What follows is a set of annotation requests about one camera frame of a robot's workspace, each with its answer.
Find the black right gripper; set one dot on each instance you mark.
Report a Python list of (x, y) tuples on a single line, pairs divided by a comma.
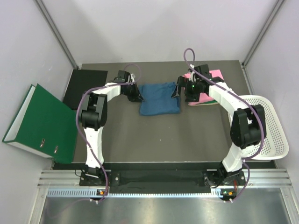
[(185, 82)]

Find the green ring binder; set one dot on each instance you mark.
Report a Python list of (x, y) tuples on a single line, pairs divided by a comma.
[(45, 126)]

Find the pink t shirt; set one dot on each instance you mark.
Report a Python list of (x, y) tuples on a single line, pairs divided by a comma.
[(204, 97)]

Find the white perforated plastic basket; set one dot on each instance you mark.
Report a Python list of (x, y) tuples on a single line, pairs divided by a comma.
[(275, 145)]

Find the blue t shirt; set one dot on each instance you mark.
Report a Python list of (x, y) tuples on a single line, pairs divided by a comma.
[(158, 100)]

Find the left aluminium corner post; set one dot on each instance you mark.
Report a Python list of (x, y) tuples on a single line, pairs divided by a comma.
[(48, 18)]

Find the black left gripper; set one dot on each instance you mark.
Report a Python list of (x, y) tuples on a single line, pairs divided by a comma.
[(137, 96)]

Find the right aluminium corner post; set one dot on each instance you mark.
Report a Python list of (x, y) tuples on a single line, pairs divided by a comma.
[(263, 31)]

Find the green folded t shirt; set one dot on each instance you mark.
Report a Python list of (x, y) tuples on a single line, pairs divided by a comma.
[(211, 102)]

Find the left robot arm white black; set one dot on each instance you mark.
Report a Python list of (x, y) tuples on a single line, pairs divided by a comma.
[(92, 115)]

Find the aluminium corner post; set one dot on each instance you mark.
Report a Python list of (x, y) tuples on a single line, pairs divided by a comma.
[(263, 31), (48, 18)]

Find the grey slotted cable duct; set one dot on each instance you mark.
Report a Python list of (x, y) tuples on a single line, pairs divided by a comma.
[(97, 193)]

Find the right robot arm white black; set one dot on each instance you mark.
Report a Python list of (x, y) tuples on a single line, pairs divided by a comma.
[(248, 121)]

